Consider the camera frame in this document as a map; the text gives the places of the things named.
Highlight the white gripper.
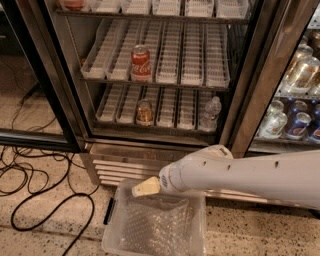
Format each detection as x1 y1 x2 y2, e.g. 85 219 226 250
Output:
132 163 184 197

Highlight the orange soda can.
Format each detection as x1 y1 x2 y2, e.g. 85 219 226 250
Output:
136 99 153 126

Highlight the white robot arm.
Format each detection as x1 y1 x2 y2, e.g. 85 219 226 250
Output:
132 145 320 210

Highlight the stainless steel fridge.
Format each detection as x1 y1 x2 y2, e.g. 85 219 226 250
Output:
14 0 320 211

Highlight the red coca-cola can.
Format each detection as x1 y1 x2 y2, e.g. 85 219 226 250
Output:
131 45 151 82

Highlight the silver green can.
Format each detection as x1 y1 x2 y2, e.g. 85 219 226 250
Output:
259 100 288 139

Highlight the open glass fridge door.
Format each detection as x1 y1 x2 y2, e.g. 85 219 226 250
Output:
0 0 84 153

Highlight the closed glass fridge door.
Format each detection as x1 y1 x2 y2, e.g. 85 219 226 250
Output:
230 0 319 158

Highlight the blue pepsi can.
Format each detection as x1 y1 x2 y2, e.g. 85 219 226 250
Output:
285 112 311 140

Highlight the silver gold can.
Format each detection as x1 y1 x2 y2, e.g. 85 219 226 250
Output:
283 56 320 94

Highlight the red item top shelf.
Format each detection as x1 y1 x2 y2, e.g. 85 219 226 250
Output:
61 0 85 11

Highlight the clear plastic storage bin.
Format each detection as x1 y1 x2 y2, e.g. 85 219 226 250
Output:
102 179 207 256

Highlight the bubble wrap sheet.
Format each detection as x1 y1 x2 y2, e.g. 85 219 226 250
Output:
120 196 192 256

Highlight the clear plastic water bottle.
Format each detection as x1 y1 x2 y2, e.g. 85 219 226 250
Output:
199 96 222 132

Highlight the black floor cable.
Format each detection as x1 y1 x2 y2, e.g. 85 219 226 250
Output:
0 56 100 256

